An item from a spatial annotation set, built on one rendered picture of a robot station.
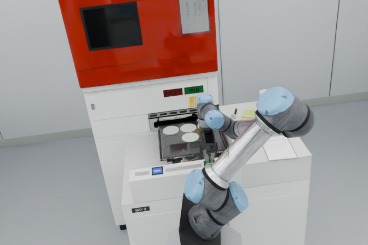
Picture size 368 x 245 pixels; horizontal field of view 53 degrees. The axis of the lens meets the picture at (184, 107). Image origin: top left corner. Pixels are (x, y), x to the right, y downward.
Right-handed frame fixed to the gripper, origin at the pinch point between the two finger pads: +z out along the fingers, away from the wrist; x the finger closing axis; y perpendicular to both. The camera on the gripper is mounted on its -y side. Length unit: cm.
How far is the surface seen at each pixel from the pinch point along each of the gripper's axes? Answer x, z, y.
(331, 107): -163, 98, 199
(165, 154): 21.7, 8.1, 22.8
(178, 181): 16.5, 6.1, -4.0
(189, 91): 2, -12, 58
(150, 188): 30.2, 8.5, -4.0
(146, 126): 32, 10, 58
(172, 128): 16, 8, 49
